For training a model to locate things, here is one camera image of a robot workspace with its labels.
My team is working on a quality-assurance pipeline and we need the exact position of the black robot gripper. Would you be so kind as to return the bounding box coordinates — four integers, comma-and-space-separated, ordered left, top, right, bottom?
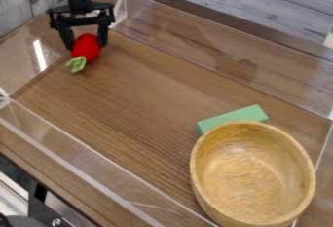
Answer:
47, 0, 115, 51

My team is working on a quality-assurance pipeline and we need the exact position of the red plush strawberry toy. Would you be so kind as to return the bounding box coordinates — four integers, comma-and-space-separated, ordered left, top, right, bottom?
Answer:
66, 33, 102, 74

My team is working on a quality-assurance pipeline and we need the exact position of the green sponge block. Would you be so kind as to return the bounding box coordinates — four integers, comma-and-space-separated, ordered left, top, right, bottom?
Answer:
197, 104, 268, 134

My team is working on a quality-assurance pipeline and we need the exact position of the wooden oval bowl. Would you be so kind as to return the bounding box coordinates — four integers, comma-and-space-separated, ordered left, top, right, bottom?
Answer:
190, 120, 316, 227

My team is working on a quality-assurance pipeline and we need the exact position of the clear acrylic corner bracket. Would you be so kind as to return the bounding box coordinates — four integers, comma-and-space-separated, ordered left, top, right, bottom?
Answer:
110, 0, 127, 28

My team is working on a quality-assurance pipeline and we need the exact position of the clear acrylic front wall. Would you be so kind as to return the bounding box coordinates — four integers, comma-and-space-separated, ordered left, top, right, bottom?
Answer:
0, 98, 217, 227

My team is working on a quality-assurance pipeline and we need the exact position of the black metal table frame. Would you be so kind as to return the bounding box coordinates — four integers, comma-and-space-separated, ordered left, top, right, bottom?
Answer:
27, 181, 91, 227

